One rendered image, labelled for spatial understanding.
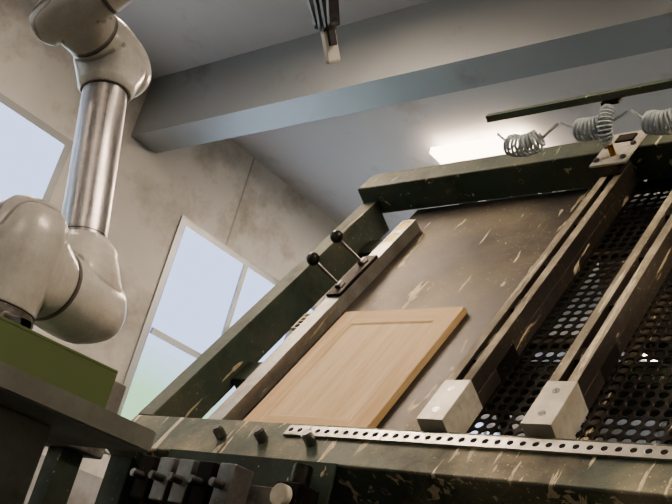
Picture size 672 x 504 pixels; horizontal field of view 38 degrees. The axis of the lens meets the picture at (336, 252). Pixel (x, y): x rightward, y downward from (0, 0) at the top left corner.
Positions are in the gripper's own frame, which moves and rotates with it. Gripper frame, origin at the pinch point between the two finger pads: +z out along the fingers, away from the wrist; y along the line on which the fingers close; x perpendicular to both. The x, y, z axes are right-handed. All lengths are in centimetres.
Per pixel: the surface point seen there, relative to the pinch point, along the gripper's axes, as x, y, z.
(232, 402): 32, 20, 77
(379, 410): 13, -19, 75
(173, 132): -75, 352, 46
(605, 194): -65, -7, 49
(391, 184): -52, 74, 49
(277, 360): 17, 25, 73
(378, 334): -5, 11, 70
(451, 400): 9, -40, 68
